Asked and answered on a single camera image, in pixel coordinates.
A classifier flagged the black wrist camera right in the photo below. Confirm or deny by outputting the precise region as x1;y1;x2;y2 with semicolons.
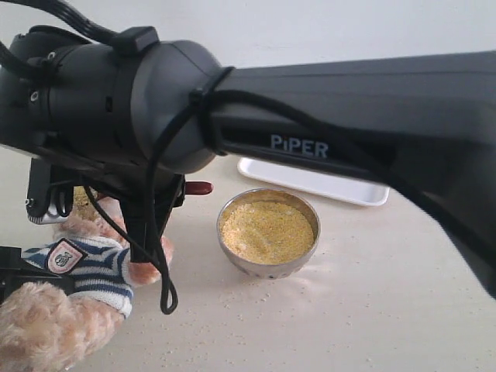
25;159;74;225

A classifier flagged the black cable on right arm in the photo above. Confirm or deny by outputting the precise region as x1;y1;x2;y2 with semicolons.
0;0;496;315

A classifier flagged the tan teddy bear striped sweater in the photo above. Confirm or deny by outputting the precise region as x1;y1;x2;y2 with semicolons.
1;206;160;371

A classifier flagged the white rectangular plastic tray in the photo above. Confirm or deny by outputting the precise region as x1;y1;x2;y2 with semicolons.
237;157;390;207

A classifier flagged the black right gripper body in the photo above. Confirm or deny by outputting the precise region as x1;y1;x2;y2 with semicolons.
50;162;187;226

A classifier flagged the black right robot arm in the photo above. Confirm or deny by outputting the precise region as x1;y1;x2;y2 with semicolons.
1;26;495;295

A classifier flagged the steel bowl of yellow grain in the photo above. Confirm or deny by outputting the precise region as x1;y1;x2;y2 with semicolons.
216;188;321;280

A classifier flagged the dark red wooden spoon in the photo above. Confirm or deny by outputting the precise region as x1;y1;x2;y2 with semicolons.
184;181;213;195

